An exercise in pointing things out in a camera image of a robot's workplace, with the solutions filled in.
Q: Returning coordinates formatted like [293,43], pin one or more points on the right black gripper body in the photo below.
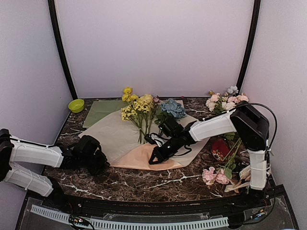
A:
[169,152]

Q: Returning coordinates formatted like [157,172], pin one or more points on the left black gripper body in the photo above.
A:
[94,165]

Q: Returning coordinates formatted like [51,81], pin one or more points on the beige wrapping paper sheet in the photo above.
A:
[119,142]

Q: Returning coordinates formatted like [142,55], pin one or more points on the blue fake flower stem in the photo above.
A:
[169,108]

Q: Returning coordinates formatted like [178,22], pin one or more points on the small yellow blossom sprig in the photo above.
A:
[138,112]

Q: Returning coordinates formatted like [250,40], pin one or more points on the dusty pink rose stem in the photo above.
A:
[156,101]

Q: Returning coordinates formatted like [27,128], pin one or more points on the pale yellow flower stem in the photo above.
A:
[147,100]

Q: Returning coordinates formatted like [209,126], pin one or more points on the bright yellow flower stem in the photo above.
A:
[128,95]

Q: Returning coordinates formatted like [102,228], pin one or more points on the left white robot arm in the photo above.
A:
[14,150]

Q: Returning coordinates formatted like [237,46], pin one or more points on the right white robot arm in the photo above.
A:
[244,119]

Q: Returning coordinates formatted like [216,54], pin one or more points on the pink fake flower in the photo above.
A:
[223,170]

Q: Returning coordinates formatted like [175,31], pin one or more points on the bunch of fake flowers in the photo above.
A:
[219,103]

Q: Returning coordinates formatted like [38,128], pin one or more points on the pink wrapping paper stack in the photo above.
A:
[180,102]

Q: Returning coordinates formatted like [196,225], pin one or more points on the green wrapping paper sheet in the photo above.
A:
[100,109]

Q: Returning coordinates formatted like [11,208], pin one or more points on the green plastic bowl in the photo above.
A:
[76,106]

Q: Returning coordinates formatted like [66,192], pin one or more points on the red floral tin lid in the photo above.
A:
[220,150]

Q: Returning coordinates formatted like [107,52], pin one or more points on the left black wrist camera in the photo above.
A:
[87,146]

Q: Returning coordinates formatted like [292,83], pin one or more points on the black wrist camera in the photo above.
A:
[87,146]
[170,127]

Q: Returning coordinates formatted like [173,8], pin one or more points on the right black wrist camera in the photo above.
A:
[170,127]

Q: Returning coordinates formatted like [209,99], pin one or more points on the white slotted cable duct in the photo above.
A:
[100,224]

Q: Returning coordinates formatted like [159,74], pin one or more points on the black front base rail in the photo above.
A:
[229,205]

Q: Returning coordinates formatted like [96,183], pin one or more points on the left black frame post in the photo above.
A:
[60,48]

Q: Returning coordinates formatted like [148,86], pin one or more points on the black frame post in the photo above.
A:
[60,48]
[249,44]

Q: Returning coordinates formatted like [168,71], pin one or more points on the right black frame post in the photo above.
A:
[249,44]

